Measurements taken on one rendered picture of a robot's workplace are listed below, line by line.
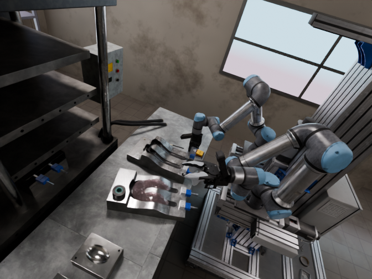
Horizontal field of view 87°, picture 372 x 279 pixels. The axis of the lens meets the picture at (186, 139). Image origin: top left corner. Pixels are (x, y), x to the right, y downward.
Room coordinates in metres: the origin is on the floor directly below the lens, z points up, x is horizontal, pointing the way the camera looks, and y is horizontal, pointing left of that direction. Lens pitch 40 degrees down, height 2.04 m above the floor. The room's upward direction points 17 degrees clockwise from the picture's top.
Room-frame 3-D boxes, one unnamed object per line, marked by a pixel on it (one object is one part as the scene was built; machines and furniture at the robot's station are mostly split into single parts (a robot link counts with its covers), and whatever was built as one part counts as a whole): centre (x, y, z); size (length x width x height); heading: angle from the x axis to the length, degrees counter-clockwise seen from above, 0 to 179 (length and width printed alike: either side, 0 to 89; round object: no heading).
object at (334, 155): (0.69, -0.57, 1.41); 0.15 x 0.12 x 0.55; 18
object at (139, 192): (0.76, 0.12, 0.90); 0.26 x 0.18 x 0.08; 98
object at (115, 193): (0.66, 0.31, 0.93); 0.08 x 0.08 x 0.04
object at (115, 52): (1.45, 0.81, 0.74); 0.30 x 0.22 x 1.47; 170
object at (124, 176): (0.76, 0.13, 0.86); 0.50 x 0.26 x 0.11; 98
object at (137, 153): (1.12, 0.15, 0.87); 0.50 x 0.26 x 0.14; 80
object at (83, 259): (0.33, 0.26, 0.84); 0.20 x 0.15 x 0.07; 80
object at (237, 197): (0.63, -0.31, 1.34); 0.11 x 0.08 x 0.11; 18
